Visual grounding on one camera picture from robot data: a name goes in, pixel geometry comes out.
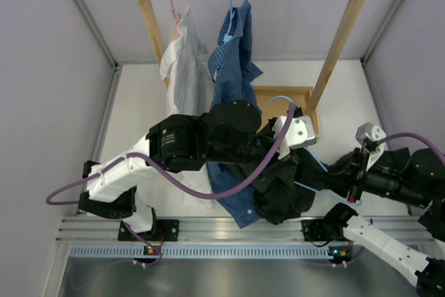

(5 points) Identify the blue hanger with clip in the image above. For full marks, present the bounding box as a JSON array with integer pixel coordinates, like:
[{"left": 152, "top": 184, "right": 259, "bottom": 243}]
[{"left": 222, "top": 0, "right": 236, "bottom": 43}]

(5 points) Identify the aluminium mounting rail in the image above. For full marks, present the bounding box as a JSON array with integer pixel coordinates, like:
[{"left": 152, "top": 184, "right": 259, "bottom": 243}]
[{"left": 56, "top": 215, "right": 433, "bottom": 245}]

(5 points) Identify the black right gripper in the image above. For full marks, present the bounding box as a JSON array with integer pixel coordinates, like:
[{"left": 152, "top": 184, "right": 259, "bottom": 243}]
[{"left": 312, "top": 145, "right": 432, "bottom": 209}]

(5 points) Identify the light blue slotted cable duct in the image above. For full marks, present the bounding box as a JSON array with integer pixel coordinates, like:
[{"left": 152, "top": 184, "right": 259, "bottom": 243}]
[{"left": 70, "top": 244, "right": 351, "bottom": 260}]

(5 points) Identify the pink wire hanger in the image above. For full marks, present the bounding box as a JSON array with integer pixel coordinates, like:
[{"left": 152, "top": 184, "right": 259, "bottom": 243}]
[{"left": 169, "top": 0, "right": 182, "bottom": 39}]

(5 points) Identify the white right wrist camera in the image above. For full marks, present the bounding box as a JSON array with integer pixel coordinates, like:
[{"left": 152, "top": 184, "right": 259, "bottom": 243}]
[{"left": 355, "top": 122, "right": 387, "bottom": 171}]

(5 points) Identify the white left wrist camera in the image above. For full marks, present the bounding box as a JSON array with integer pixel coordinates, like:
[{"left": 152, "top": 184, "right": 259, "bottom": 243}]
[{"left": 277, "top": 115, "right": 317, "bottom": 160}]

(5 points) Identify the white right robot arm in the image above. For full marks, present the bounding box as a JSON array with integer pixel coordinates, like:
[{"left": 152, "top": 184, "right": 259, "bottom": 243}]
[{"left": 321, "top": 148, "right": 444, "bottom": 296}]

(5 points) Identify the dark pinstriped shirt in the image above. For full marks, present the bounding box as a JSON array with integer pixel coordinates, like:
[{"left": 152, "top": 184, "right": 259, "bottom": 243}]
[{"left": 252, "top": 150, "right": 352, "bottom": 225}]

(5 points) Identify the light blue wire hanger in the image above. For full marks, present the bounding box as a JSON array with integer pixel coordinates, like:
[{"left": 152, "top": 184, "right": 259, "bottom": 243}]
[{"left": 267, "top": 95, "right": 362, "bottom": 207}]

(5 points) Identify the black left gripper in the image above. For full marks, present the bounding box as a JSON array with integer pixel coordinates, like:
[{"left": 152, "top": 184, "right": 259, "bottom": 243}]
[{"left": 205, "top": 118, "right": 298, "bottom": 181}]

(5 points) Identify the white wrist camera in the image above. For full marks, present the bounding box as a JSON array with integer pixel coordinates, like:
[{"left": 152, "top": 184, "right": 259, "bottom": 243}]
[
  {"left": 355, "top": 122, "right": 387, "bottom": 171},
  {"left": 277, "top": 115, "right": 317, "bottom": 160}
]

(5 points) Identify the blue checked shirt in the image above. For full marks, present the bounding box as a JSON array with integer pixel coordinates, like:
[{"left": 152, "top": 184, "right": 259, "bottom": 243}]
[{"left": 208, "top": 0, "right": 263, "bottom": 229}]

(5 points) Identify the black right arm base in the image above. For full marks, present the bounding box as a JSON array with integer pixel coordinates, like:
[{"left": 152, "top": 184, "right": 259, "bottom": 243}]
[{"left": 301, "top": 219, "right": 349, "bottom": 242}]

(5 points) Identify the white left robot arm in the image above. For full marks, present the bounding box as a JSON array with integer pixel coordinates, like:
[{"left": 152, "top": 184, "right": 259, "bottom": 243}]
[{"left": 79, "top": 100, "right": 296, "bottom": 241}]

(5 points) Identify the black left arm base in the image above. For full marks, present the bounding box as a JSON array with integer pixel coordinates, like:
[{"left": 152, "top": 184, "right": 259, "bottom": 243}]
[{"left": 118, "top": 219, "right": 179, "bottom": 242}]

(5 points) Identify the white shirt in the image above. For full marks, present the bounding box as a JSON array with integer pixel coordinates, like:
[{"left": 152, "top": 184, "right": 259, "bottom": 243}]
[{"left": 159, "top": 5, "right": 218, "bottom": 211}]

